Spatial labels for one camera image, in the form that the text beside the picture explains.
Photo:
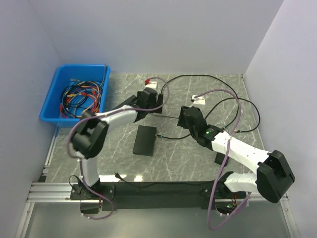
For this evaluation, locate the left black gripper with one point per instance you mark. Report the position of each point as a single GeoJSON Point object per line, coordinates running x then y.
{"type": "Point", "coordinates": [160, 100]}

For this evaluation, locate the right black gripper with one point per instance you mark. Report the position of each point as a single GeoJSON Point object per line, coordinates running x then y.
{"type": "Point", "coordinates": [182, 121]}

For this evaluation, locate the black network switch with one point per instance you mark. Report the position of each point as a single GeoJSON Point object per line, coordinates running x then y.
{"type": "Point", "coordinates": [145, 141]}
{"type": "Point", "coordinates": [131, 100]}

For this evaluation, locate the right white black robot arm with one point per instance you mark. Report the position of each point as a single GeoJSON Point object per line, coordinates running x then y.
{"type": "Point", "coordinates": [271, 175]}

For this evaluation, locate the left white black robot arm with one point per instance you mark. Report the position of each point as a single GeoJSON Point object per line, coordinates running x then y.
{"type": "Point", "coordinates": [87, 137]}

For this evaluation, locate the black power adapter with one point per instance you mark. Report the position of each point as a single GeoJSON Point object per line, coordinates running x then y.
{"type": "Point", "coordinates": [219, 158]}

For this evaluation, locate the blue plastic bin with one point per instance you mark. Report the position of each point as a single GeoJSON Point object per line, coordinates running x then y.
{"type": "Point", "coordinates": [75, 89]}

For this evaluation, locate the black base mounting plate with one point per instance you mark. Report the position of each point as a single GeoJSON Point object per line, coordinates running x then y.
{"type": "Point", "coordinates": [143, 195]}

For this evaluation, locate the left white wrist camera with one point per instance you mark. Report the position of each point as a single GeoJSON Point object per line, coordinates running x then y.
{"type": "Point", "coordinates": [152, 84]}

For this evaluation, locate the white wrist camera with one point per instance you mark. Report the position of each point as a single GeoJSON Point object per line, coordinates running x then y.
{"type": "Point", "coordinates": [152, 84]}
{"type": "Point", "coordinates": [198, 101]}

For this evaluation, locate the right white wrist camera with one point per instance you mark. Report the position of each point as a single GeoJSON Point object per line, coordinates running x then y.
{"type": "Point", "coordinates": [198, 101]}

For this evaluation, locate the aluminium rail frame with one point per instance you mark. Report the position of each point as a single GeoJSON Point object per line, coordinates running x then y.
{"type": "Point", "coordinates": [173, 209]}

